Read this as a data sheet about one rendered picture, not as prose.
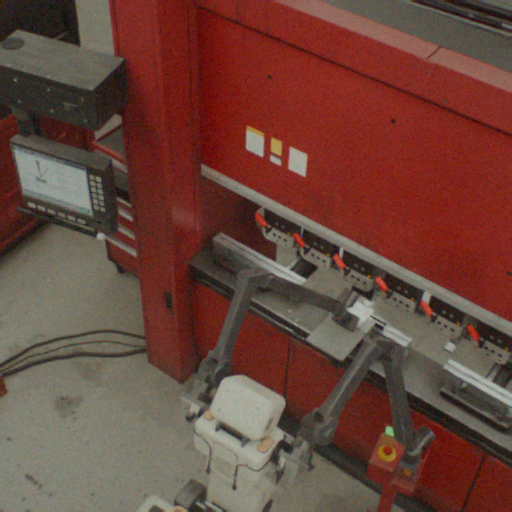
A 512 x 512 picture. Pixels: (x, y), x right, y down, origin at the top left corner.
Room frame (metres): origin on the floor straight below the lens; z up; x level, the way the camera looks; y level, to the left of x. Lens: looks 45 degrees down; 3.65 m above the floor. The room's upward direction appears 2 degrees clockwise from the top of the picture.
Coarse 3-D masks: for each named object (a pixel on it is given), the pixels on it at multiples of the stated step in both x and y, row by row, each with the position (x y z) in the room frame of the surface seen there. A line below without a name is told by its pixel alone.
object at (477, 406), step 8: (448, 384) 2.05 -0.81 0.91; (440, 392) 2.02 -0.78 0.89; (448, 392) 2.01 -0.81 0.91; (456, 400) 1.98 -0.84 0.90; (464, 400) 1.97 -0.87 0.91; (472, 400) 1.97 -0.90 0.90; (464, 408) 1.95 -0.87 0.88; (472, 408) 1.94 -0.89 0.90; (480, 408) 1.94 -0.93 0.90; (488, 408) 1.94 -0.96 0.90; (480, 416) 1.91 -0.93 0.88; (488, 416) 1.90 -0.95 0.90; (504, 416) 1.90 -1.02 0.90; (496, 424) 1.87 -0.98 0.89; (504, 424) 1.86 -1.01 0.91
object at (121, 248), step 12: (108, 132) 3.57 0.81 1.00; (120, 132) 3.59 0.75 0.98; (96, 144) 3.46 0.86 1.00; (108, 144) 3.48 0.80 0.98; (120, 144) 3.49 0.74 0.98; (108, 156) 3.40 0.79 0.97; (120, 156) 3.36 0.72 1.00; (120, 168) 3.33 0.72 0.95; (120, 204) 3.38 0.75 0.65; (120, 216) 3.39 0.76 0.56; (120, 228) 3.37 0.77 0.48; (132, 228) 3.34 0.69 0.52; (108, 240) 3.45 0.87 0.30; (120, 240) 3.40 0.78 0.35; (132, 240) 3.34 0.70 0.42; (108, 252) 3.47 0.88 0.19; (120, 252) 3.41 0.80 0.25; (132, 252) 3.32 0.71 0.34; (120, 264) 3.41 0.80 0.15; (132, 264) 3.36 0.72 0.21
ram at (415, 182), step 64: (256, 64) 2.66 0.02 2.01; (320, 64) 2.49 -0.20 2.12; (256, 128) 2.65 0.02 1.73; (320, 128) 2.48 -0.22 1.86; (384, 128) 2.33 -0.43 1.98; (448, 128) 2.20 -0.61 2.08; (320, 192) 2.46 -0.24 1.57; (384, 192) 2.30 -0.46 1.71; (448, 192) 2.17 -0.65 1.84; (384, 256) 2.28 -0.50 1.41; (448, 256) 2.13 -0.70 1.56
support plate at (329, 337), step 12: (324, 324) 2.27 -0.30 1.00; (336, 324) 2.27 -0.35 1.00; (372, 324) 2.28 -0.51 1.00; (312, 336) 2.20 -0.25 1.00; (324, 336) 2.20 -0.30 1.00; (336, 336) 2.21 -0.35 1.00; (348, 336) 2.21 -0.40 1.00; (360, 336) 2.21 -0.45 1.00; (324, 348) 2.14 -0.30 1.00; (336, 348) 2.14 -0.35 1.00; (348, 348) 2.14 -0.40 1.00
